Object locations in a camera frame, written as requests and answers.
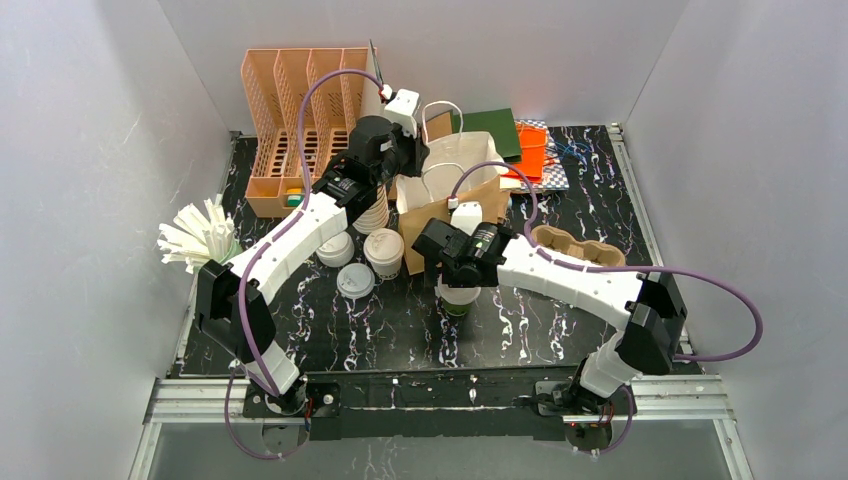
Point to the dark green paper bag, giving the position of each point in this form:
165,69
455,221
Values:
500,124

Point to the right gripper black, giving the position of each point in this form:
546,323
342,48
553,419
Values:
453,273

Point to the tan paper bag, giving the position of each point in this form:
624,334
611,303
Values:
464,164

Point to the single white lid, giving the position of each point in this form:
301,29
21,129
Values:
384,246

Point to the loose white lid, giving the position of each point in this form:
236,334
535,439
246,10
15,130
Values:
355,281

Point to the white folder in organizer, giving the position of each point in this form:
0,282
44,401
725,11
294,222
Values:
371,101

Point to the green paper cup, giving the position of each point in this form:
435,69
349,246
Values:
456,301

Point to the orange paper bag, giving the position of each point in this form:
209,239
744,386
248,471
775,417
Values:
533,142

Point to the green yellow small item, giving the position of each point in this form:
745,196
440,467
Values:
294,197

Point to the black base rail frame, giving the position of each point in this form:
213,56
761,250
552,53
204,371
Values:
488,402

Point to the stack of paper cups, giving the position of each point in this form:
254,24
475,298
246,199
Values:
376,216

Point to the single paper cup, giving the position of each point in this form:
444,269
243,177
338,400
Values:
386,271

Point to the pink desk file organizer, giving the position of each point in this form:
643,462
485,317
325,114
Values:
275,82

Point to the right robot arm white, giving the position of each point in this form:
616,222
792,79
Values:
645,309

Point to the cardboard two-cup carrier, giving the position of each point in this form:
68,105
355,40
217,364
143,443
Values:
593,251

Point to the white wrapped straws bundle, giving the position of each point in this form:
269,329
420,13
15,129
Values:
197,235

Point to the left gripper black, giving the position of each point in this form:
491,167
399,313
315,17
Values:
411,154

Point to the stack of white lids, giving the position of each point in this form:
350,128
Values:
338,251

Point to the green cup holder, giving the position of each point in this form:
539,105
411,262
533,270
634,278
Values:
234,250

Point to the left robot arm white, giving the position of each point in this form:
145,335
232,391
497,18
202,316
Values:
231,305

